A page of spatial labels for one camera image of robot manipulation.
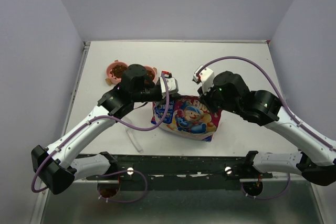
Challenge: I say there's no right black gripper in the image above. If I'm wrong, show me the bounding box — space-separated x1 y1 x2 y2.
198 79 241 115

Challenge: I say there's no clear plastic scoop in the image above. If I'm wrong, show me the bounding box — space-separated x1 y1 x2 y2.
125 128 143 154

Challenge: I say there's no pink pet food bag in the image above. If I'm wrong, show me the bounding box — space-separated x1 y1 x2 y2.
159 95 222 142

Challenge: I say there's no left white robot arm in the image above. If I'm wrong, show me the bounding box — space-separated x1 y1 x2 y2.
31 64 179 195

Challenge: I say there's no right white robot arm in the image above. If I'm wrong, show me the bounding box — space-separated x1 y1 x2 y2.
193 68 335 186

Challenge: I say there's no kibble in pink bowl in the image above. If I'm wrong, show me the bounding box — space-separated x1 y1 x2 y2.
146 70 155 81

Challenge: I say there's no pink bowl right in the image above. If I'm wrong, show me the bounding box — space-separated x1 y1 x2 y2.
144 66 157 83

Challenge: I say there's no pink bowl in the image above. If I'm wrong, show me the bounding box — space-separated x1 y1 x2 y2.
106 61 128 84
144 66 157 83

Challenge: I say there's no kibble in left bowl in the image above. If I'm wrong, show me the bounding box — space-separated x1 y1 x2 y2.
110 65 128 79

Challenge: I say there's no pink bowl left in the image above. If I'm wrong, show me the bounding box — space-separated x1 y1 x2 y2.
106 61 128 84

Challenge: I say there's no wooden bowl stand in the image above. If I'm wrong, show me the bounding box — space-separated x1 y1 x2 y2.
104 60 158 86

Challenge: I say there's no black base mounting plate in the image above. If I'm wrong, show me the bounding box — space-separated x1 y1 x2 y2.
75 152 272 191

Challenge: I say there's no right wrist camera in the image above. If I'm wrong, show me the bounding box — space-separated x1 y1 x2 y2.
193 65 215 95

